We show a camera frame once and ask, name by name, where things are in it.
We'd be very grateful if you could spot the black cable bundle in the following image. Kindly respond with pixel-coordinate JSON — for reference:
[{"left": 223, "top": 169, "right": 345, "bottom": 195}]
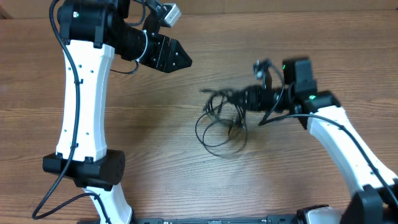
[{"left": 195, "top": 88, "right": 249, "bottom": 157}]

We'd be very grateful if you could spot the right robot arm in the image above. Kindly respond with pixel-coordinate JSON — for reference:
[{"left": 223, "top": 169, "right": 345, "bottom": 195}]
[{"left": 228, "top": 57, "right": 397, "bottom": 223}]

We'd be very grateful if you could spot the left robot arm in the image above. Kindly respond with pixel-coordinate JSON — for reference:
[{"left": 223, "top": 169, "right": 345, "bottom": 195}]
[{"left": 42, "top": 1, "right": 192, "bottom": 223}]

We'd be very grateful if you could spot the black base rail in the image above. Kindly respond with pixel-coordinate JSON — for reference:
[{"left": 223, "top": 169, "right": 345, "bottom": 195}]
[{"left": 132, "top": 214, "right": 302, "bottom": 224}]

